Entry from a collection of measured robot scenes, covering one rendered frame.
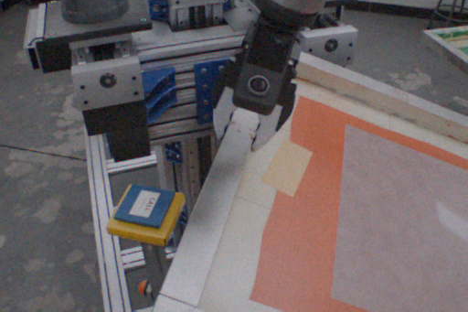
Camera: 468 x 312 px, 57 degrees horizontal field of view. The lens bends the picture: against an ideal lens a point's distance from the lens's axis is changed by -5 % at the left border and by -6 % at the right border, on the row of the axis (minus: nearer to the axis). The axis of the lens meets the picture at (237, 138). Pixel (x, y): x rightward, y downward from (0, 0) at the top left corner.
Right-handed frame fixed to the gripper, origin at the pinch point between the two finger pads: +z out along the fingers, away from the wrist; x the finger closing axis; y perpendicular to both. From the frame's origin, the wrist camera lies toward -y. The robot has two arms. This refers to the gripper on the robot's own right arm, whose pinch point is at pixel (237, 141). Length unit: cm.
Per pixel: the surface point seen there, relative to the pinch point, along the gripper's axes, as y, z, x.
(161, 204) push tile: 12.7, 33.4, 10.2
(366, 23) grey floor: 352, 111, -72
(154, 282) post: 10, 59, 7
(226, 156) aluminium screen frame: -4.5, -0.9, 0.7
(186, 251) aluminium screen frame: -19.9, -0.9, 0.9
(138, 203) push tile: 11.7, 34.6, 14.7
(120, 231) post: 5.6, 37.2, 15.8
